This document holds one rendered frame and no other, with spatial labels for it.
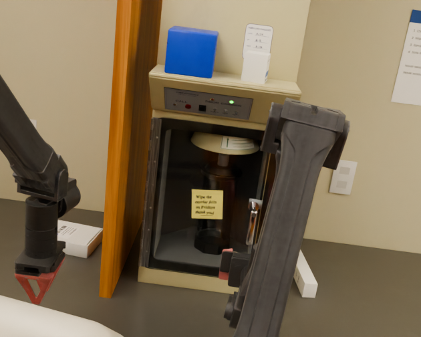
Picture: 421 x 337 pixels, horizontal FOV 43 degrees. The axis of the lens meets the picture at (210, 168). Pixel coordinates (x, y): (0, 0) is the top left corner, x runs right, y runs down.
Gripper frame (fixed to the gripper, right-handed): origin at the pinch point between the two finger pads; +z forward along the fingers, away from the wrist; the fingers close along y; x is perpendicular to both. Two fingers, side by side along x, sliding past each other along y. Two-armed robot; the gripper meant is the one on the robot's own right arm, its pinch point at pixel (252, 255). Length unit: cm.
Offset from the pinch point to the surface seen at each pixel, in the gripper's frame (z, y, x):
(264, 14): 14, 5, -51
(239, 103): 7.6, 7.6, -31.6
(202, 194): 14.8, 13.2, -7.1
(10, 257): 20, 62, 20
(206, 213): 15.0, 11.5, -2.3
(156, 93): 7.6, 25.8, -31.4
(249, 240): 10.2, 0.4, 1.0
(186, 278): 17.0, 14.5, 17.2
